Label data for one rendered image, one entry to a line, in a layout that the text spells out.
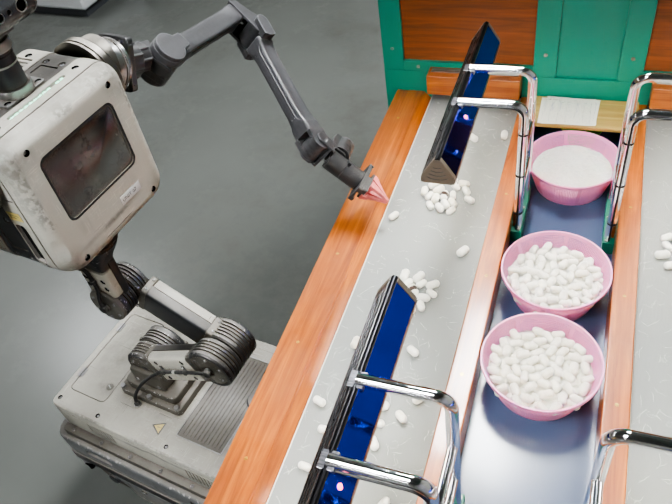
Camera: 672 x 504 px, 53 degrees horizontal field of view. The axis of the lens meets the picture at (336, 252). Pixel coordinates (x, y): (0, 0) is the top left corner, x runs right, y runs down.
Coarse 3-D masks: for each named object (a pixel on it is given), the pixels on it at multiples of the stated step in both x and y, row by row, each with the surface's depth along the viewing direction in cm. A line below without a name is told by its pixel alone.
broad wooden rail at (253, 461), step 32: (416, 96) 230; (384, 128) 220; (416, 128) 221; (384, 160) 208; (352, 224) 191; (320, 256) 184; (352, 256) 182; (320, 288) 176; (352, 288) 177; (320, 320) 168; (288, 352) 163; (320, 352) 163; (288, 384) 156; (256, 416) 152; (288, 416) 151; (256, 448) 146; (288, 448) 148; (224, 480) 142; (256, 480) 141
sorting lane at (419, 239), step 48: (432, 144) 215; (480, 144) 211; (480, 192) 196; (384, 240) 188; (432, 240) 185; (480, 240) 183; (336, 336) 167; (432, 336) 163; (336, 384) 158; (432, 384) 154; (384, 432) 147; (432, 432) 146; (288, 480) 143
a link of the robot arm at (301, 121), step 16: (272, 32) 186; (240, 48) 191; (256, 48) 186; (272, 48) 188; (272, 64) 184; (272, 80) 184; (288, 80) 185; (288, 96) 182; (288, 112) 182; (304, 112) 182; (304, 128) 180; (320, 128) 182; (304, 144) 181; (320, 144) 178
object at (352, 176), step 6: (348, 162) 184; (348, 168) 182; (354, 168) 182; (366, 168) 187; (372, 168) 186; (342, 174) 182; (348, 174) 182; (354, 174) 182; (360, 174) 183; (366, 174) 183; (342, 180) 184; (348, 180) 183; (354, 180) 182; (360, 180) 183; (354, 186) 183; (360, 186) 180; (354, 192) 182; (360, 192) 181; (348, 198) 184
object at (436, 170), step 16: (480, 32) 186; (480, 48) 181; (496, 48) 189; (464, 64) 183; (464, 80) 171; (480, 80) 176; (464, 96) 167; (480, 96) 174; (448, 112) 165; (464, 112) 165; (448, 128) 158; (464, 128) 163; (448, 144) 155; (464, 144) 161; (432, 160) 152; (448, 160) 154; (432, 176) 155; (448, 176) 153
